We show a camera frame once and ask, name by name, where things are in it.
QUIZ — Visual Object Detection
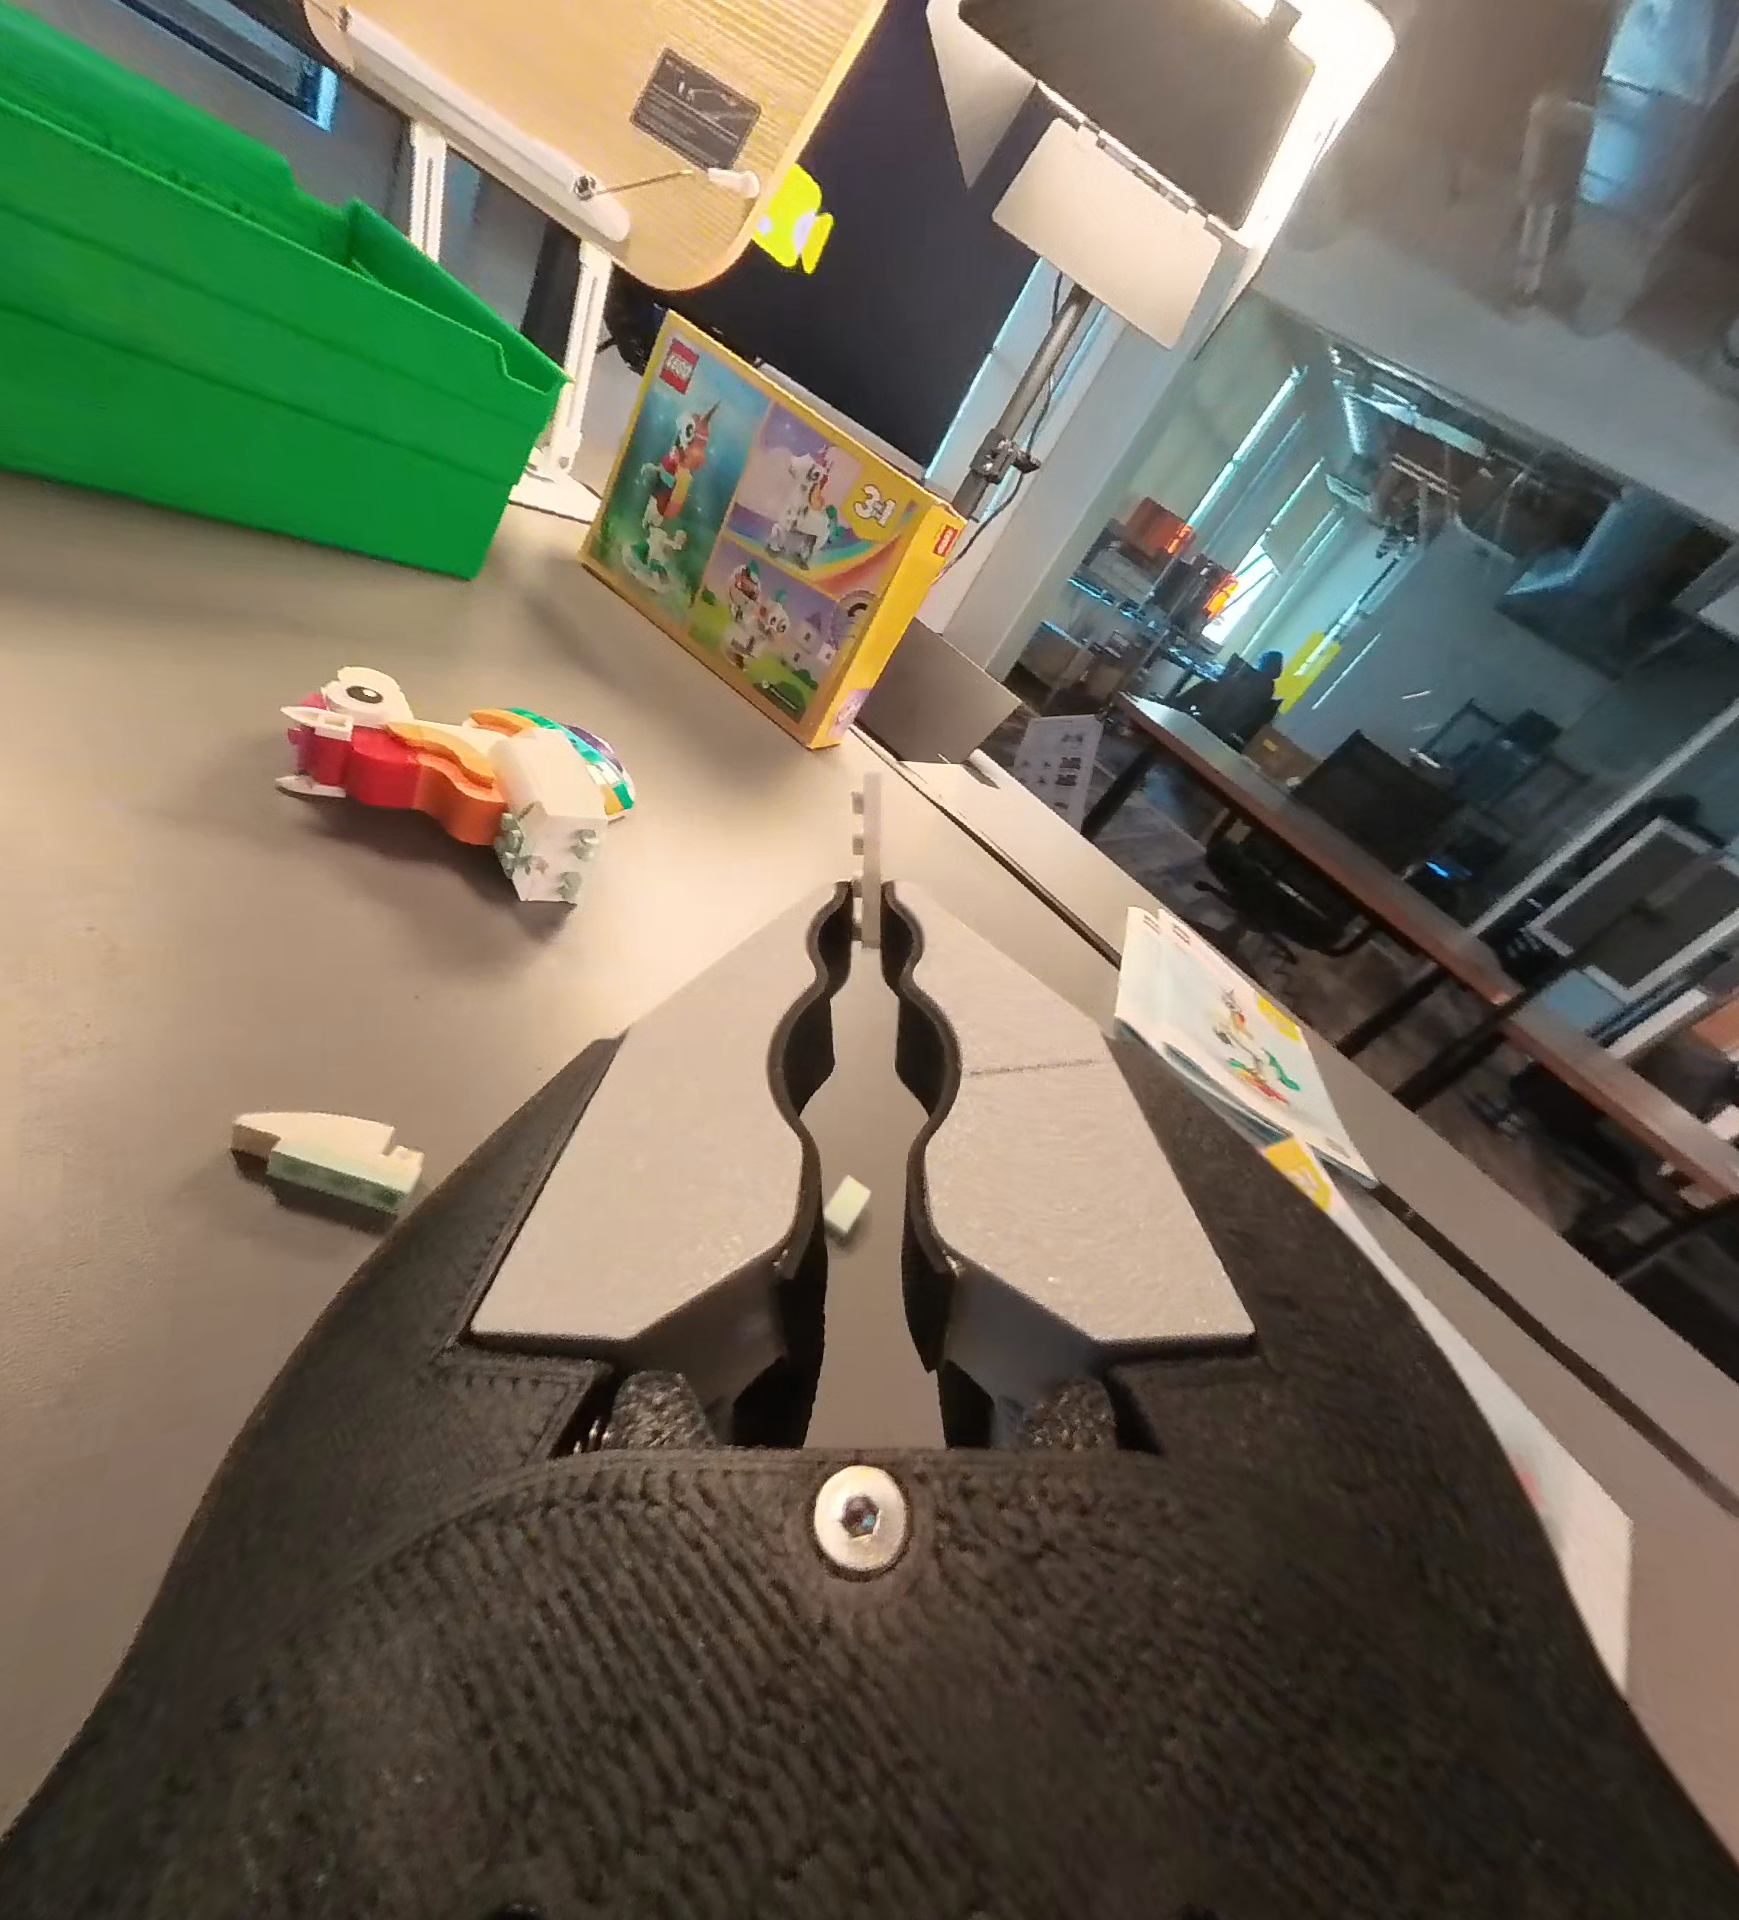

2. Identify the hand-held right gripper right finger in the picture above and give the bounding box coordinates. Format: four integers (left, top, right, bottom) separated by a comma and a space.
881, 883, 1254, 1444

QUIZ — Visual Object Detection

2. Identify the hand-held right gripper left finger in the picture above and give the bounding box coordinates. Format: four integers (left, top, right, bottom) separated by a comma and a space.
468, 883, 871, 1444

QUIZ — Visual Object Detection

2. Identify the small white lego plate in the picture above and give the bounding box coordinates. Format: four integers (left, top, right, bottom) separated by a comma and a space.
850, 772, 889, 956

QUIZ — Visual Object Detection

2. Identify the lego instruction booklet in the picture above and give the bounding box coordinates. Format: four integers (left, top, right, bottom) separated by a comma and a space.
1113, 906, 1382, 1191

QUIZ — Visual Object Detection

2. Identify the white and green lego piece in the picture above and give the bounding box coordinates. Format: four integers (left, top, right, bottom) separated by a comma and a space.
232, 1112, 425, 1225

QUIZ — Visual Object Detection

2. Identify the colourful lego animal model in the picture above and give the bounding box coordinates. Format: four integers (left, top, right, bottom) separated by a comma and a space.
277, 664, 636, 906

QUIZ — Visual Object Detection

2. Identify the yellow lego set box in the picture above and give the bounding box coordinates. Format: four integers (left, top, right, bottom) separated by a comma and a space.
577, 309, 967, 752

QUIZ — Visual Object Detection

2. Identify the long brown table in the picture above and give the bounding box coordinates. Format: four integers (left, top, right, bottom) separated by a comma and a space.
1111, 692, 1739, 1203

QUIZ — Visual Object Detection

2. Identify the white printed sign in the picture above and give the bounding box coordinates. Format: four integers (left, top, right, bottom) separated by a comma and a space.
1010, 713, 1104, 823

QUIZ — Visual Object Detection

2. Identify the black office chair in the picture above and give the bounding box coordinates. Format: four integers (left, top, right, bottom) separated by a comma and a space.
1198, 733, 1460, 964

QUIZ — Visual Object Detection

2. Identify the metal storage shelf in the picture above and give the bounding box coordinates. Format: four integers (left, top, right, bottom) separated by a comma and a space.
1078, 496, 1268, 684

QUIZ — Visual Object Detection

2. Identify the black light stand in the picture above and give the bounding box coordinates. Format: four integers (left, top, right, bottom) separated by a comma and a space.
945, 285, 1096, 519

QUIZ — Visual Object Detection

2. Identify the dark partition panel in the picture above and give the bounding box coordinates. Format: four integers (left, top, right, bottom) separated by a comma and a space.
659, 0, 1053, 484

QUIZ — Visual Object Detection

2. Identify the green plastic bin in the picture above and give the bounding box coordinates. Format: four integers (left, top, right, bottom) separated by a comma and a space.
0, 0, 569, 582

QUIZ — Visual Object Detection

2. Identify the yellow sticker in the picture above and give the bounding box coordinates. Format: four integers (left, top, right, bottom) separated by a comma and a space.
750, 164, 832, 276

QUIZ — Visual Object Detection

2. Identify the studio light panel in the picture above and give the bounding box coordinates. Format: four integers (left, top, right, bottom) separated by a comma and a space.
928, 0, 1400, 356

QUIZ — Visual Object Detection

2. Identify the wooden desk with white frame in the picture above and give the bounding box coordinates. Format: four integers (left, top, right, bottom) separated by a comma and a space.
300, 0, 889, 519

